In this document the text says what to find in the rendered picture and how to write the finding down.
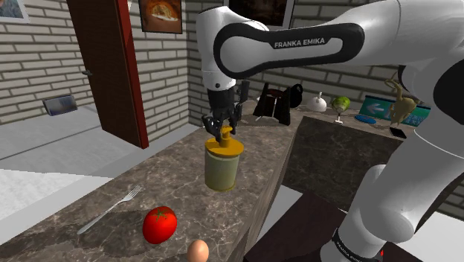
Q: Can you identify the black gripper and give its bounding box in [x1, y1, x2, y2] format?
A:
[202, 86, 243, 144]

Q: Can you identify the green soap dispenser yellow pump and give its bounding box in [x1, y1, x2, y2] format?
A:
[204, 125, 245, 193]

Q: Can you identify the black pepper mill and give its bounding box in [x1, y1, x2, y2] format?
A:
[239, 80, 251, 103]

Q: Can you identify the black kettle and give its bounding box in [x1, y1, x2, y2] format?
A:
[289, 83, 304, 109]

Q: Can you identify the white teapot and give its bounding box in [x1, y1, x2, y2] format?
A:
[306, 92, 328, 112]

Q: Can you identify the green goblet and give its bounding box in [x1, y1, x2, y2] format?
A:
[331, 95, 352, 124]

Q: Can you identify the red tomato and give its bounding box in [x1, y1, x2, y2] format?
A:
[142, 205, 178, 245]

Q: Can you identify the brown door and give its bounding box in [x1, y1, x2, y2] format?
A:
[66, 0, 150, 150]

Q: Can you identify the brown egg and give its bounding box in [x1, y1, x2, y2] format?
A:
[187, 239, 210, 262]

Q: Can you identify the dark brown robot stand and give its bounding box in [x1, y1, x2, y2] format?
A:
[242, 191, 423, 262]

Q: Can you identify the blue plate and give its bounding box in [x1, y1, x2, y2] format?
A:
[354, 114, 378, 125]

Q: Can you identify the teal box with arrow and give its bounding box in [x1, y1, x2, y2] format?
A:
[358, 95, 432, 127]

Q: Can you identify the silver fork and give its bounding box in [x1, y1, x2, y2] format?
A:
[76, 185, 143, 235]

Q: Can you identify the black phone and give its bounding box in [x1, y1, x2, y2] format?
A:
[389, 126, 408, 140]

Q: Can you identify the golden figure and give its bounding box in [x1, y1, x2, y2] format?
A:
[384, 71, 419, 127]

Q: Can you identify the dark wall picture white frame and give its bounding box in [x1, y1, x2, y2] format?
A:
[223, 0, 297, 31]

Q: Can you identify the wall picture of bread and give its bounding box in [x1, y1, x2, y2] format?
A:
[138, 0, 183, 35]

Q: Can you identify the grey wall-mounted panel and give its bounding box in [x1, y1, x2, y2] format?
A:
[42, 95, 79, 117]

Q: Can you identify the white-framed wall picture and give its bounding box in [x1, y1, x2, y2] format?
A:
[0, 0, 30, 25]

